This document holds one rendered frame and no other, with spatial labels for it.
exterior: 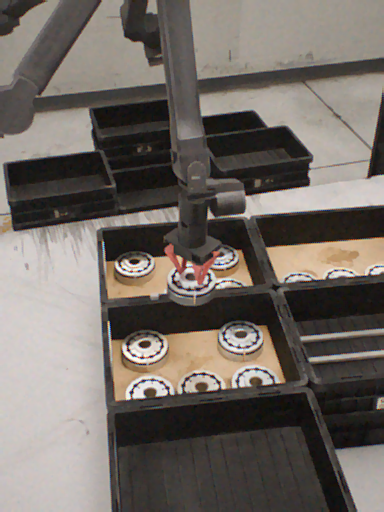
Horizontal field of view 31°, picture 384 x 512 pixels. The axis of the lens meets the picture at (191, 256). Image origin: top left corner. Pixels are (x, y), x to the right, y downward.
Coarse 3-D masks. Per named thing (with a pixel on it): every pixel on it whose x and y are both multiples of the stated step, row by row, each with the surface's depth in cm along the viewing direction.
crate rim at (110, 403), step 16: (112, 304) 154; (128, 304) 154; (144, 304) 154; (160, 304) 155; (288, 336) 146; (272, 384) 135; (288, 384) 135; (304, 384) 135; (112, 400) 132; (128, 400) 132; (144, 400) 132; (160, 400) 132
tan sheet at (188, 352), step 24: (168, 336) 160; (192, 336) 160; (216, 336) 160; (264, 336) 160; (120, 360) 154; (168, 360) 154; (192, 360) 154; (216, 360) 154; (264, 360) 154; (120, 384) 148
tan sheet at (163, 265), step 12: (240, 252) 186; (108, 264) 182; (156, 264) 182; (168, 264) 182; (180, 264) 182; (240, 264) 182; (108, 276) 178; (156, 276) 178; (228, 276) 178; (240, 276) 178; (108, 288) 174; (120, 288) 174; (132, 288) 174; (144, 288) 174; (156, 288) 174
